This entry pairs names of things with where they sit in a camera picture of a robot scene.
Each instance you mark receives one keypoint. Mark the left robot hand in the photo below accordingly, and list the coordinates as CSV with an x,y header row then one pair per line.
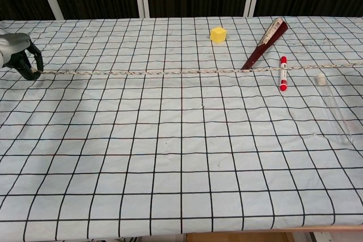
x,y
17,52

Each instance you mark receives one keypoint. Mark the checkered white tablecloth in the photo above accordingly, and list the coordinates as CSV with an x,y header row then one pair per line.
x,y
181,154

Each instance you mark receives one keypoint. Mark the yellow cube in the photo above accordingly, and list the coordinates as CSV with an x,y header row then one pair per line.
x,y
217,35

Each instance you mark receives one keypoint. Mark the dark red folding fan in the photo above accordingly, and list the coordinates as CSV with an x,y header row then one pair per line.
x,y
269,40

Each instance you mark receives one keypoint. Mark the red and white marker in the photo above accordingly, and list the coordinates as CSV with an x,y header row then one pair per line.
x,y
283,74

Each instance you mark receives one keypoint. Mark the clear glass test tube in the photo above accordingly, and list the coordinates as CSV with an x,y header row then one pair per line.
x,y
336,108

